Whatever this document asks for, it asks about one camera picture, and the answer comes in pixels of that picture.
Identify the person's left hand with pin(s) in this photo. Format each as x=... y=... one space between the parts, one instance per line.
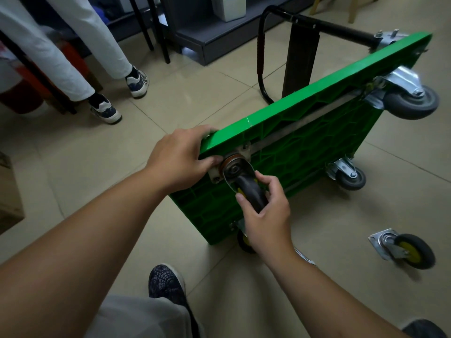
x=179 y=158

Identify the person's right hand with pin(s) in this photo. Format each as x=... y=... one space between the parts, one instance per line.
x=271 y=228

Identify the silver wrench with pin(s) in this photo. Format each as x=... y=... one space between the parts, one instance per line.
x=304 y=257

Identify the green platform trolley deck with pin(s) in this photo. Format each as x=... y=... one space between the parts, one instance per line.
x=310 y=137

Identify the person's left forearm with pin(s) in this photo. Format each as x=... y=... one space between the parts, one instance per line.
x=70 y=260

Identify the person's right forearm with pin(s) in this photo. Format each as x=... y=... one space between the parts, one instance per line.
x=334 y=302

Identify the person's dark shoe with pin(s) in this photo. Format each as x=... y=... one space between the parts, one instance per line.
x=424 y=330
x=167 y=283

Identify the person's light trousers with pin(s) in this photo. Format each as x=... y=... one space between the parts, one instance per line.
x=141 y=318

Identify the bystander in white trousers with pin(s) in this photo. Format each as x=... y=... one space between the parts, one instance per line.
x=160 y=35

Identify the white box on shelf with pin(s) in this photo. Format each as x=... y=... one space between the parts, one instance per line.
x=229 y=6

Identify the blue plastic crate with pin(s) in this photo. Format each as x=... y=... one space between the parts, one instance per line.
x=100 y=12

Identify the brown cardboard box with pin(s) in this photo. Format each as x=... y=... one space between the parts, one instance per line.
x=8 y=197

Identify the wooden stool legs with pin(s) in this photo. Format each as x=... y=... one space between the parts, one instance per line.
x=353 y=8

